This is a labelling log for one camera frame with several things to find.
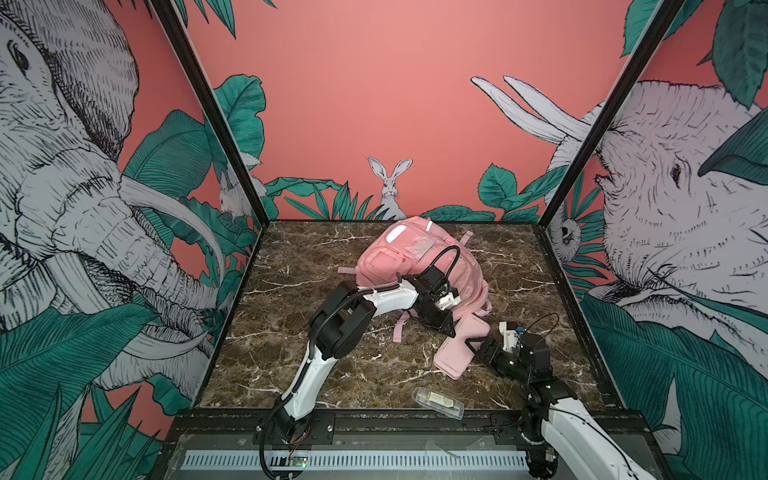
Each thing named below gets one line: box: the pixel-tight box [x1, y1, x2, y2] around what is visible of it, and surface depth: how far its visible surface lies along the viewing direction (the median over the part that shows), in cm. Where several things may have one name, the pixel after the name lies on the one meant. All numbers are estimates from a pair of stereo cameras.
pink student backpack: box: [337, 216, 492, 343], surface depth 101 cm
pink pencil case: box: [433, 313, 491, 380], surface depth 87 cm
